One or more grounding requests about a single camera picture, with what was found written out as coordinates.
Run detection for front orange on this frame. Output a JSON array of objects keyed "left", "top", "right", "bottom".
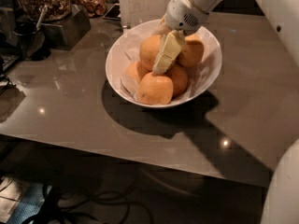
[{"left": 136, "top": 72, "right": 174, "bottom": 105}]

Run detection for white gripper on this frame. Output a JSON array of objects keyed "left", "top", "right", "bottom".
[{"left": 152, "top": 0, "right": 208, "bottom": 75}]

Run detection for metal jar stand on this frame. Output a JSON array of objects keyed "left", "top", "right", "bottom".
[{"left": 17, "top": 4, "right": 93, "bottom": 51}]

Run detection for black floor cables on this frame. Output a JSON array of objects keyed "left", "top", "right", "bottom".
[{"left": 21, "top": 171, "right": 155, "bottom": 224}]

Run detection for white paper bowl liner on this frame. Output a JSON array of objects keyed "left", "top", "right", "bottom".
[{"left": 120, "top": 26, "right": 209, "bottom": 105}]

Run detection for left hidden orange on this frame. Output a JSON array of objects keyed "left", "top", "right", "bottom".
[{"left": 125, "top": 62, "right": 149, "bottom": 83}]

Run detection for top left orange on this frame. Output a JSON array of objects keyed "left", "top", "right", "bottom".
[{"left": 139, "top": 35, "right": 162, "bottom": 71}]

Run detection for black cup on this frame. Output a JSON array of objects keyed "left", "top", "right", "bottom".
[{"left": 13, "top": 23, "right": 50, "bottom": 61}]

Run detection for dish of dried fruit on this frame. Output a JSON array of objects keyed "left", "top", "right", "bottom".
[{"left": 72, "top": 0, "right": 107, "bottom": 18}]

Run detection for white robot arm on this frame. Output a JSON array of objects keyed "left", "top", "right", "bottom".
[{"left": 154, "top": 0, "right": 299, "bottom": 224}]

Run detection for glass jar of nuts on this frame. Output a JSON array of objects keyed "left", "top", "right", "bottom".
[{"left": 18, "top": 0, "right": 72, "bottom": 21}]

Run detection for middle right orange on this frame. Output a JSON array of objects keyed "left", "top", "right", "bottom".
[{"left": 166, "top": 63, "right": 189, "bottom": 97}]

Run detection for top right orange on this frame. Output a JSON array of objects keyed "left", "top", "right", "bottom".
[{"left": 177, "top": 35, "right": 205, "bottom": 68}]

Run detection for white spoon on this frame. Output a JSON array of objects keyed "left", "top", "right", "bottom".
[{"left": 36, "top": 5, "right": 48, "bottom": 30}]

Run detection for white ceramic bowl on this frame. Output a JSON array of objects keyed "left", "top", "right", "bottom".
[{"left": 106, "top": 20, "right": 222, "bottom": 108}]

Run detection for dark appliance at left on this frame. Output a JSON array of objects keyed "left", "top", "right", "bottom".
[{"left": 0, "top": 0, "right": 21, "bottom": 74}]

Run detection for black smartphone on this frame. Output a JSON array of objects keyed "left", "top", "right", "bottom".
[{"left": 103, "top": 4, "right": 121, "bottom": 21}]

